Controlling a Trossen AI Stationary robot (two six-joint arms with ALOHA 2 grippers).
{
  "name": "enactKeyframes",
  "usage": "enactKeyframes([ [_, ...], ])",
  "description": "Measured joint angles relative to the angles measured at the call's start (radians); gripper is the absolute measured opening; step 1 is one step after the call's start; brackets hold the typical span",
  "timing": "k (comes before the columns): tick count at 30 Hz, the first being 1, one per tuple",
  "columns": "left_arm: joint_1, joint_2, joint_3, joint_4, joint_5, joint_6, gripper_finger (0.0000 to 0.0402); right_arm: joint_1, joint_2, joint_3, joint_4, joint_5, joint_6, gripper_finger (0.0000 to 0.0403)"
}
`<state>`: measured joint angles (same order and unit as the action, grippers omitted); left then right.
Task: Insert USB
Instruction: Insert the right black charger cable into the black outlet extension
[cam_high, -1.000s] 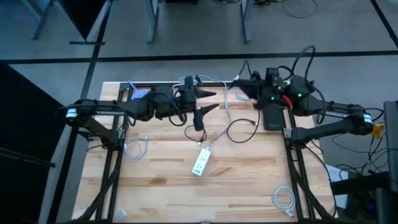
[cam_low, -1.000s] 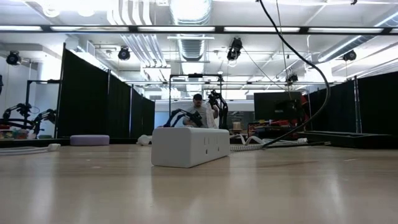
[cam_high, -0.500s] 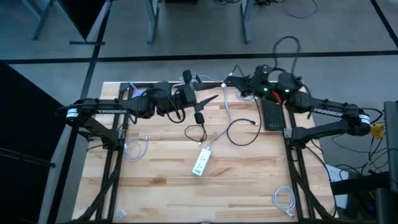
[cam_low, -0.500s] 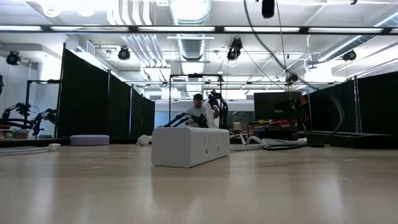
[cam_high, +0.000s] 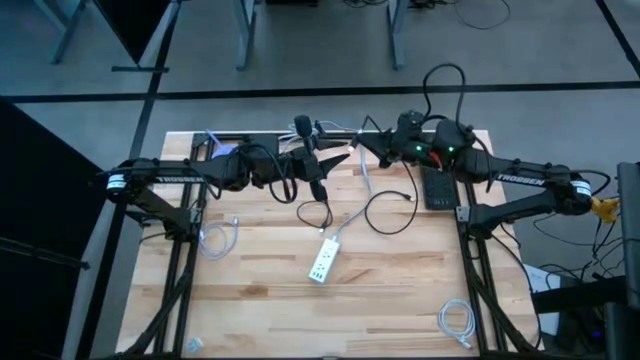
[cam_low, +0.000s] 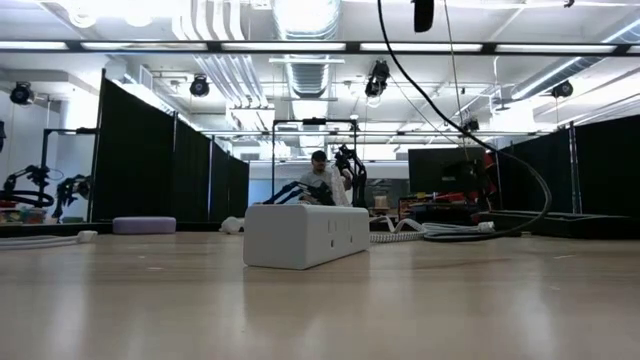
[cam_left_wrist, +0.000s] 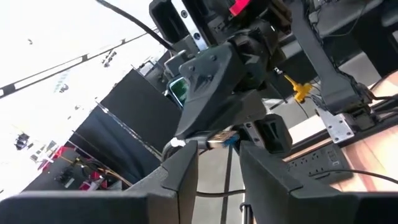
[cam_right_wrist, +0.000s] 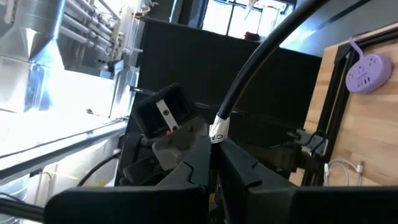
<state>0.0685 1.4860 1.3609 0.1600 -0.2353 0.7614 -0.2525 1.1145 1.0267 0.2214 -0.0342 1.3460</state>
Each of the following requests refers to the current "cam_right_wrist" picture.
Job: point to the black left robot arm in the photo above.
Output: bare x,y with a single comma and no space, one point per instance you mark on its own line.
133,155

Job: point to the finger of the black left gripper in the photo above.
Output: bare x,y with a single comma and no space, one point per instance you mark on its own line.
180,143

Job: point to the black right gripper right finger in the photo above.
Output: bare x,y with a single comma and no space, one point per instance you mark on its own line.
242,186

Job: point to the silver ventilation duct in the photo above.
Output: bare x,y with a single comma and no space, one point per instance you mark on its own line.
34,18

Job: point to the black aluminium table frame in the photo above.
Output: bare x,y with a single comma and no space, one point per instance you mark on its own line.
329,118

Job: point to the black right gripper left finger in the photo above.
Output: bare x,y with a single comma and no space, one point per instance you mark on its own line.
192,174

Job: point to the lavender flat pad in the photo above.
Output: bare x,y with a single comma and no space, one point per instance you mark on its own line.
368,74

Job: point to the bright window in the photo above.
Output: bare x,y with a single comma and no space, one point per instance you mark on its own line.
217,18

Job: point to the white ceiling pipe bundle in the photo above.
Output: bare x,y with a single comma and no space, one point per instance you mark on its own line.
81,28

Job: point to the black curtain partition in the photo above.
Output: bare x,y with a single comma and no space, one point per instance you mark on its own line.
186,56

